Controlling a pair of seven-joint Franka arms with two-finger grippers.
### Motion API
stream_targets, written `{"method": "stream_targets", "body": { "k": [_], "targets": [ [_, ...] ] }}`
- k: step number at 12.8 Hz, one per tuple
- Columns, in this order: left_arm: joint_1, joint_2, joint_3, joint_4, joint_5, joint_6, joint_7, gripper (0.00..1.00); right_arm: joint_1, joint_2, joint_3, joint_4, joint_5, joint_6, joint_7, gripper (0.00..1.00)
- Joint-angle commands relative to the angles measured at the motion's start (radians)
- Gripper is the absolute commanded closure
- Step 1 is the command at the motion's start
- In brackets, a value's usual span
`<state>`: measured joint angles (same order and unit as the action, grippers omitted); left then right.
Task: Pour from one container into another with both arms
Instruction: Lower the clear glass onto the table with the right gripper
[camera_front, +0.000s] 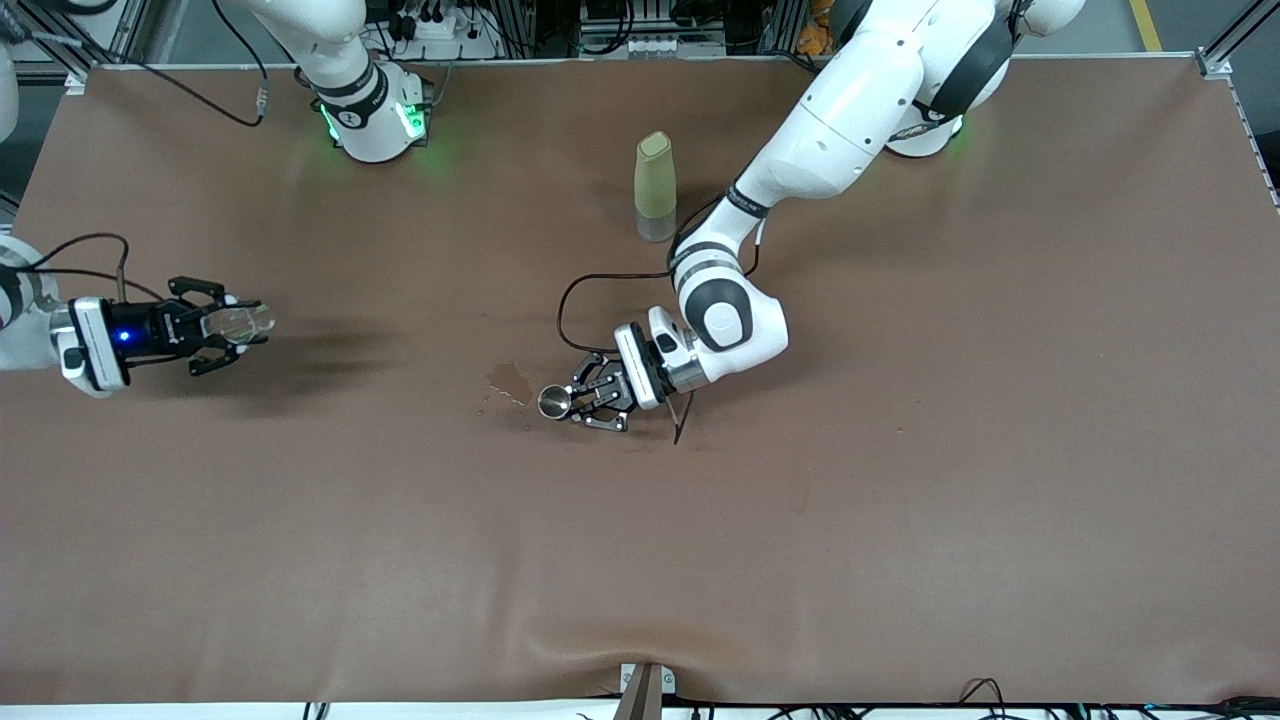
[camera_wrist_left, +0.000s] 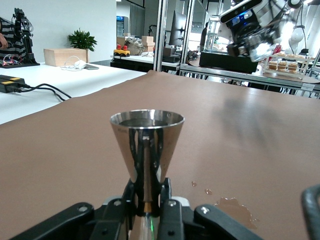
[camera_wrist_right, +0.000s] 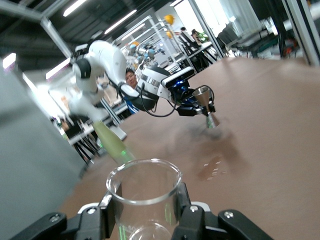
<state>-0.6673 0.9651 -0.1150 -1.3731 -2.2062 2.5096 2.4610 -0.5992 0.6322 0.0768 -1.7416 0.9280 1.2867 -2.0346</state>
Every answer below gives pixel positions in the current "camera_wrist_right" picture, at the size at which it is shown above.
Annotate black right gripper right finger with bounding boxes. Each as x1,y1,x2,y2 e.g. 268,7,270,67
172,182,273,240

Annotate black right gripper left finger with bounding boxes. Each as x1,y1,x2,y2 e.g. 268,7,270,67
14,183,123,240

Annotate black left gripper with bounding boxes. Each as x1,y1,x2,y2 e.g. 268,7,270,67
172,82,216,117

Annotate steel double jigger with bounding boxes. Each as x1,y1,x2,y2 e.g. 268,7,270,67
191,86,221,129

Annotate clear glass beaker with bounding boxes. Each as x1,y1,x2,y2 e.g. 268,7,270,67
105,158,183,240

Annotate brown table mat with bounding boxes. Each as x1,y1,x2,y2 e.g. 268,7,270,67
59,56,320,240

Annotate spilled liquid stain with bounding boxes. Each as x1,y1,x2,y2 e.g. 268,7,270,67
196,156,236,181

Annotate person in blue jacket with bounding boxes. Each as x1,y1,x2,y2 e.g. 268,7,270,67
123,67,141,115

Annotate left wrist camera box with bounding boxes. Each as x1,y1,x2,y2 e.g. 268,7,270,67
160,66,196,89

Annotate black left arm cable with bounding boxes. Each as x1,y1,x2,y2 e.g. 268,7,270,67
116,82,181,118

